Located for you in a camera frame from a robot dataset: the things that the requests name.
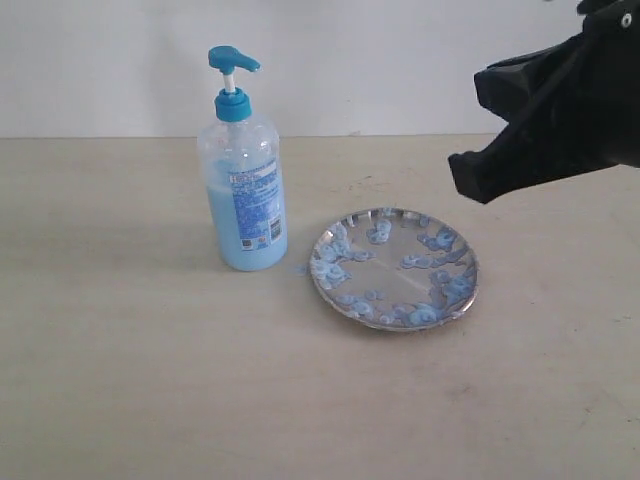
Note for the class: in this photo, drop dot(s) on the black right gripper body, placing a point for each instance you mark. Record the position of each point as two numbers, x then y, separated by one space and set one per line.
608 96

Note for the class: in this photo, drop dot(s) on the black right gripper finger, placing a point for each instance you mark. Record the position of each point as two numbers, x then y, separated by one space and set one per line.
539 152
508 86

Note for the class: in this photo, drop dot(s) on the blue pump soap bottle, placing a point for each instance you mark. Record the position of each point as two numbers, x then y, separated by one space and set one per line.
240 160

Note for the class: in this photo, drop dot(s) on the round metal plate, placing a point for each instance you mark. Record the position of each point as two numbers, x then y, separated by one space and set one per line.
395 269

